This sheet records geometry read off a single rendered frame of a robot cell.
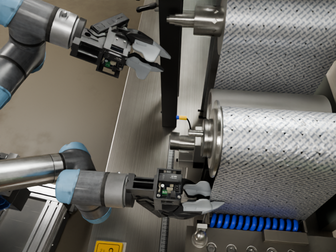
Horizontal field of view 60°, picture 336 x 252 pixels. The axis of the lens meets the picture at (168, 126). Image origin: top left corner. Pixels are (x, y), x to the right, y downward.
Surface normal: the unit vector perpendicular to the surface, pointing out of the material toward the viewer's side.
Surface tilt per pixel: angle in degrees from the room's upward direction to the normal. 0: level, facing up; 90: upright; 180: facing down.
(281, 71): 92
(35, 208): 0
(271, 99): 3
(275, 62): 92
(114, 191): 26
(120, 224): 0
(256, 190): 90
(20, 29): 94
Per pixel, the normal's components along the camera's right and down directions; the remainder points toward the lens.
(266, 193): -0.08, 0.81
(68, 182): -0.06, -0.40
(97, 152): 0.00, -0.58
